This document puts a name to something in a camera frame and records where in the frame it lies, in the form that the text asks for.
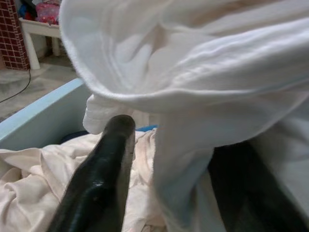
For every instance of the grey laundry basket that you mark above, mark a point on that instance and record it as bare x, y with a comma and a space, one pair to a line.
43, 116

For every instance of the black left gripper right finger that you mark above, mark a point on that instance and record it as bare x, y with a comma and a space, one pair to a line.
246, 193

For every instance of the pink dotted bag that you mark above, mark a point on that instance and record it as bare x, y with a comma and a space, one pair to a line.
48, 13

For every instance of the red brick pattern box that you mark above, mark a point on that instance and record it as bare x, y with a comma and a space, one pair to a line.
12, 36

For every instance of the small white table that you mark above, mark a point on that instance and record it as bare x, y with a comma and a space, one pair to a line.
32, 48

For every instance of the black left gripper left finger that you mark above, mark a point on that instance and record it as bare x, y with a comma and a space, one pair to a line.
96, 193

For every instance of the cream white garment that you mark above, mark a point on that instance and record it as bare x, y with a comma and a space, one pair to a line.
29, 193

